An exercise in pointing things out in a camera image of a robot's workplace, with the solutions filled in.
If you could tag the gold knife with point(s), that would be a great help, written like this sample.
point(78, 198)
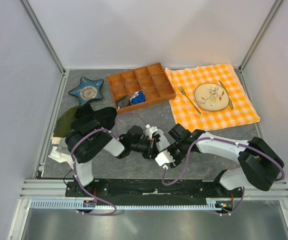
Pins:
point(229, 99)

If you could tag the white underwear black trim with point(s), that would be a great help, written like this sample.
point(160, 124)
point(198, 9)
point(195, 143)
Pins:
point(161, 140)

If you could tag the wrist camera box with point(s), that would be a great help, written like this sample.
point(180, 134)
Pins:
point(150, 131)
point(164, 159)

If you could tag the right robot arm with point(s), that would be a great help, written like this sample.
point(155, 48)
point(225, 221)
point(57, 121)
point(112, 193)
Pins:
point(259, 165)

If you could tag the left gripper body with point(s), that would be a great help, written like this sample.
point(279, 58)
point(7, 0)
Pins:
point(148, 154)

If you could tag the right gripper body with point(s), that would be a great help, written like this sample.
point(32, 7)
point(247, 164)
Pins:
point(177, 152)

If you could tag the beige floral plate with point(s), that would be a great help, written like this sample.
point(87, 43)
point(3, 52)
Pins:
point(211, 97)

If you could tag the grey cable duct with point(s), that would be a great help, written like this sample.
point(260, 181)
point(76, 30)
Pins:
point(81, 204)

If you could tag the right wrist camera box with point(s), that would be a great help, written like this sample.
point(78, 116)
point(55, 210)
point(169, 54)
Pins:
point(164, 159)

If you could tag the gold fork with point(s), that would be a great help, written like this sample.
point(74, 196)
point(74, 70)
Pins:
point(183, 92)

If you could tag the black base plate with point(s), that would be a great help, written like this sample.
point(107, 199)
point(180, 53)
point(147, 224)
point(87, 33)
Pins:
point(151, 192)

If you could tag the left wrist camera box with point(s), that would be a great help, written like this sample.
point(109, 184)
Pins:
point(150, 131)

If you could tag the orange checkered cloth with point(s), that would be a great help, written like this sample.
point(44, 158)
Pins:
point(190, 78)

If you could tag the blue rolled underwear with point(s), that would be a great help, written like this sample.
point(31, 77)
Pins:
point(138, 97)

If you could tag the wooden divided tray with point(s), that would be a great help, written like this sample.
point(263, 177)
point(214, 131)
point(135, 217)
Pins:
point(149, 79)

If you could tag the grey rolled underwear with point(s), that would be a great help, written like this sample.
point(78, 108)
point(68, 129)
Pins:
point(123, 102)

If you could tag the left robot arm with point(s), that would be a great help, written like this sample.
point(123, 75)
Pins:
point(85, 142)

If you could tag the olive green underwear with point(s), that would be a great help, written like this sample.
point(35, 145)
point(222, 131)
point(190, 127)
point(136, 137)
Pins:
point(64, 122)

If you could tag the blue star-shaped dish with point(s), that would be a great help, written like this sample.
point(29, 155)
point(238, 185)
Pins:
point(87, 90)

